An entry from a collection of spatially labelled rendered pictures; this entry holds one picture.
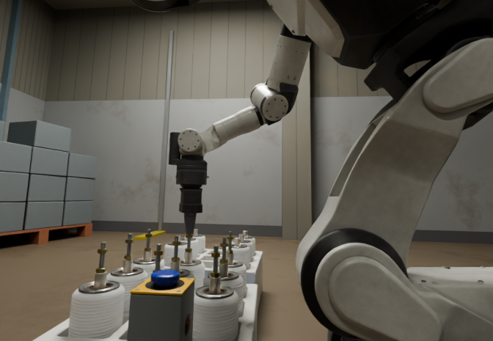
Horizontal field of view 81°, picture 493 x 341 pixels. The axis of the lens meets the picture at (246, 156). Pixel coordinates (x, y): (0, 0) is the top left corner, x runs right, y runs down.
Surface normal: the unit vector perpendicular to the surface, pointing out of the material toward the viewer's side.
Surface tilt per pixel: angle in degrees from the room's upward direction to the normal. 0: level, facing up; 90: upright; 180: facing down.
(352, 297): 90
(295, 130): 90
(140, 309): 90
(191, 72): 90
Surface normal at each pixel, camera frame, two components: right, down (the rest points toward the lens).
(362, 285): -0.10, -0.14
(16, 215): 0.96, -0.02
